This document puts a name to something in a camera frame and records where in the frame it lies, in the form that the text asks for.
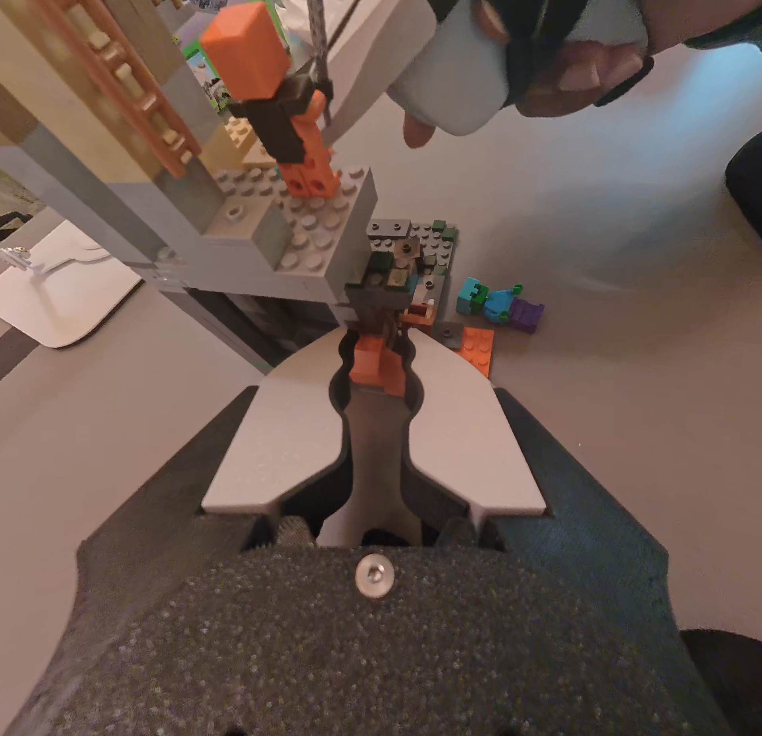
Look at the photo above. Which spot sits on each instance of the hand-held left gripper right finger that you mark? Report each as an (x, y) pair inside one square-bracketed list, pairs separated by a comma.
[(476, 450)]

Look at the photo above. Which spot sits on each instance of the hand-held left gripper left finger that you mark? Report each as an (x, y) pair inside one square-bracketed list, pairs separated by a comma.
[(280, 444)]

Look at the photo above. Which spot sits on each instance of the brown toy brick chest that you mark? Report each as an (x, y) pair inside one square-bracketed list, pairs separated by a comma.
[(416, 316)]

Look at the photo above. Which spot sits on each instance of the zombie toy brick figure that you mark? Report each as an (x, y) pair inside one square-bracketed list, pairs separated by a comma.
[(500, 304)]

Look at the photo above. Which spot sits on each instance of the toy brick cave building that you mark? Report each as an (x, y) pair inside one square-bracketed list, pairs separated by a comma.
[(309, 230)]

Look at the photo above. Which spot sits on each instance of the person's right forearm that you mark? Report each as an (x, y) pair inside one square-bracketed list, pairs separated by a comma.
[(702, 4)]

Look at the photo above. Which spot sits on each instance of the person's right hand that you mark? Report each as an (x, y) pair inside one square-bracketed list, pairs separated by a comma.
[(583, 75)]

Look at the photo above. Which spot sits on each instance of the orange toy brick figure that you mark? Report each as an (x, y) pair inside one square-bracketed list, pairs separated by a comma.
[(250, 39)]

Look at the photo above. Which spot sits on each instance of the green toy set box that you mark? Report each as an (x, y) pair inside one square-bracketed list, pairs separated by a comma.
[(208, 75)]

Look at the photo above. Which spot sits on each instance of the white stand with pole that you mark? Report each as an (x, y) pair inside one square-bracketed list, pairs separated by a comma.
[(59, 295)]

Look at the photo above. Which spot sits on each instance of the black quilted cushion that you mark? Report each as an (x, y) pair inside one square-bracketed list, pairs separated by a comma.
[(747, 182)]

